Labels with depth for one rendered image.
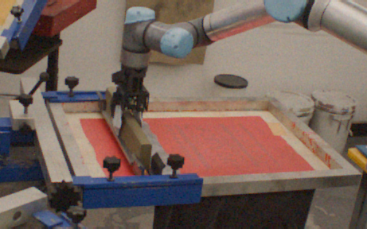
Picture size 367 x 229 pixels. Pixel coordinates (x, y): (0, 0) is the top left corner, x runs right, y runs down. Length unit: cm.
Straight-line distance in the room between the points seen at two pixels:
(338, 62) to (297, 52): 34
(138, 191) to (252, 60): 273
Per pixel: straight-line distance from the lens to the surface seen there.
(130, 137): 181
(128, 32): 178
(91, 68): 400
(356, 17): 142
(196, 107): 225
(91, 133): 201
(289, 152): 207
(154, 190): 167
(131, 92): 180
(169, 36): 170
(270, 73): 439
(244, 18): 171
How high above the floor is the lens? 178
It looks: 22 degrees down
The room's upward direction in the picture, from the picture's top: 7 degrees clockwise
